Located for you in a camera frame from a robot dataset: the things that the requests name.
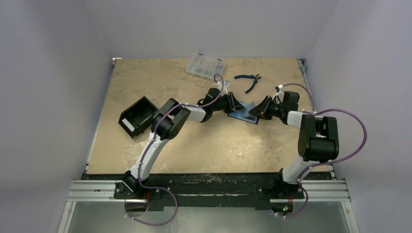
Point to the black aluminium mounting rail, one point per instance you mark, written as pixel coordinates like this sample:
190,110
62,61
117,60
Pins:
239,190

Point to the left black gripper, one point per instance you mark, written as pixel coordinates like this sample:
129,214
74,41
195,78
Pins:
235,106

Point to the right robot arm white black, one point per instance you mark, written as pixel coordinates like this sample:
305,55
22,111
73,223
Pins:
318,140

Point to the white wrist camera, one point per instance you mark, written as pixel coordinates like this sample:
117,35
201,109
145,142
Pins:
279,94
224,87

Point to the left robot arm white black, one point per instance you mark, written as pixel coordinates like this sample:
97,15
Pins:
164,124

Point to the clear plastic organizer box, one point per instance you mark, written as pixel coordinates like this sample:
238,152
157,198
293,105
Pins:
204,67

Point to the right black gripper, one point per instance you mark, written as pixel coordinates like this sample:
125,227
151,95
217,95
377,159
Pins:
266,107

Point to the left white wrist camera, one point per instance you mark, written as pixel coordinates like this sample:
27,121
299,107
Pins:
224,87

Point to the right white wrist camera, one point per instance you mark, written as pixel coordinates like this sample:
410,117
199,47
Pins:
279,94

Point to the black card tray box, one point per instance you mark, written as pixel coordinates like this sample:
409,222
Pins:
138,117

